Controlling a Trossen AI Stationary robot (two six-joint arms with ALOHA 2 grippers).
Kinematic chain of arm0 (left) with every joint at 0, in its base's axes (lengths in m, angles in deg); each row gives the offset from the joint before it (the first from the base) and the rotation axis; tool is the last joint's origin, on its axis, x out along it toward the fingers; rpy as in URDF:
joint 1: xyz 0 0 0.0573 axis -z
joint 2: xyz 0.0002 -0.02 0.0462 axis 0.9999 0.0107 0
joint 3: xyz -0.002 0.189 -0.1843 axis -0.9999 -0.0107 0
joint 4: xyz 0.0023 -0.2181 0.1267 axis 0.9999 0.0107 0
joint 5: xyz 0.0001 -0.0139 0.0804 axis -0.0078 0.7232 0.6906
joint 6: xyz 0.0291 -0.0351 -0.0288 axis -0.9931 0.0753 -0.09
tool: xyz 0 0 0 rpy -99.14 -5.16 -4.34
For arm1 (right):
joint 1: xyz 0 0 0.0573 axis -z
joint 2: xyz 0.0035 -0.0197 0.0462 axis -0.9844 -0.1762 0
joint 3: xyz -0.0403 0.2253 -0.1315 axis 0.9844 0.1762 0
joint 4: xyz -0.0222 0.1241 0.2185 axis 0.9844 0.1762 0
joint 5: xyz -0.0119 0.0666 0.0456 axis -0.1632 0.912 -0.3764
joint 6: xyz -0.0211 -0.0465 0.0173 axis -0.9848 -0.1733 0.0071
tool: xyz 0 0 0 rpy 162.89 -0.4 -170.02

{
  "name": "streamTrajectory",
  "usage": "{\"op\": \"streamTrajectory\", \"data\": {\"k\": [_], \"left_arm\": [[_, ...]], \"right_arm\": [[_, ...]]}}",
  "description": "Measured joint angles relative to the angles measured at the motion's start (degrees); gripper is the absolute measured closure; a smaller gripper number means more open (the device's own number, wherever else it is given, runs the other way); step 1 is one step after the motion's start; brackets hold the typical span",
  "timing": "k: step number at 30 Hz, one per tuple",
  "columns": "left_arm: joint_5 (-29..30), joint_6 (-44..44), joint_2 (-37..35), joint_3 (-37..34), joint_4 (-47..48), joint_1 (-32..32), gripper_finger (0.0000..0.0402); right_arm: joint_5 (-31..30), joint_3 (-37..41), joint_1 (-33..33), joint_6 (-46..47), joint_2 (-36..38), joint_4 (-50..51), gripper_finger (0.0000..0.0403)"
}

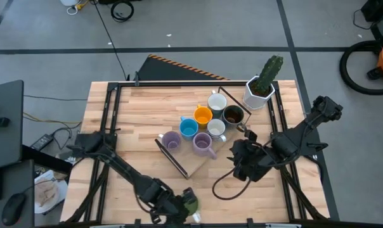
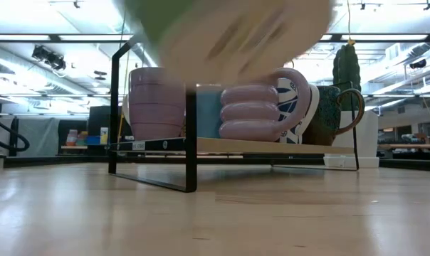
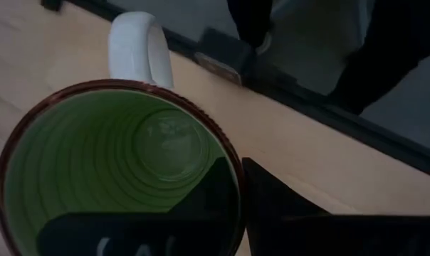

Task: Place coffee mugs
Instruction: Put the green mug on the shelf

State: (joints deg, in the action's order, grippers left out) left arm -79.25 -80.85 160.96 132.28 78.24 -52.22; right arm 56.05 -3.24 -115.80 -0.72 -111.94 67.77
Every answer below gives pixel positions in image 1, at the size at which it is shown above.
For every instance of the yellow mug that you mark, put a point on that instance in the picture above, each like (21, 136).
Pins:
(203, 116)

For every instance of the white plate with napkins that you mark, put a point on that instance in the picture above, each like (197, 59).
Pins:
(47, 193)

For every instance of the black ramp hazard stripe edge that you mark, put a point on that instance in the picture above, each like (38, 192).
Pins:
(166, 71)

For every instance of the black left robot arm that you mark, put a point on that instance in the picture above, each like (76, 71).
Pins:
(125, 168)

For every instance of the black aluminium table frame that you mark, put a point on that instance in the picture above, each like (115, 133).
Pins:
(179, 84)

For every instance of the smooth purple mug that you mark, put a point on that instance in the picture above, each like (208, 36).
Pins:
(202, 143)

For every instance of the white hexagonal planter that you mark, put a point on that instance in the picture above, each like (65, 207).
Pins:
(250, 99)

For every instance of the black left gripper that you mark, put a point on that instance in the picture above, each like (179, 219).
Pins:
(166, 206)

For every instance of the white round floor object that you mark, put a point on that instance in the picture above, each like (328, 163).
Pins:
(69, 2)

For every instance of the black equipment cases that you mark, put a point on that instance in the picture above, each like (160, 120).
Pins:
(381, 19)

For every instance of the dark green mug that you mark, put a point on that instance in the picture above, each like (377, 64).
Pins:
(233, 114)

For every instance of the black power adapter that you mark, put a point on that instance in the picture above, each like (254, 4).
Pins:
(42, 142)

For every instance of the black computer mouse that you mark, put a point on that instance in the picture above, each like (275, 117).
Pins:
(13, 209)

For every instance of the green cactus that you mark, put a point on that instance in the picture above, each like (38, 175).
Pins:
(269, 73)

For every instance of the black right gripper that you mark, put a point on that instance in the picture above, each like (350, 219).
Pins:
(253, 161)

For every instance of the lilac ribbed mug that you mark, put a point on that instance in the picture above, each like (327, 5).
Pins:
(171, 141)

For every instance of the wooden shelf black metal ends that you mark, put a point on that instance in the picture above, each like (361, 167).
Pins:
(191, 164)

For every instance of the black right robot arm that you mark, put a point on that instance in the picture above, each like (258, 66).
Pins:
(305, 126)

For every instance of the dark grey desk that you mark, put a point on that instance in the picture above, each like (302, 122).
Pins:
(4, 142)
(17, 177)

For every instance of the white mug back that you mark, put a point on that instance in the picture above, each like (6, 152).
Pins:
(217, 102)

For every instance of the blue mug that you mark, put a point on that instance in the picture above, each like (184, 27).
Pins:
(189, 129)

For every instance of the white patterned mug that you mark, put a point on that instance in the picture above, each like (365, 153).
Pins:
(216, 127)

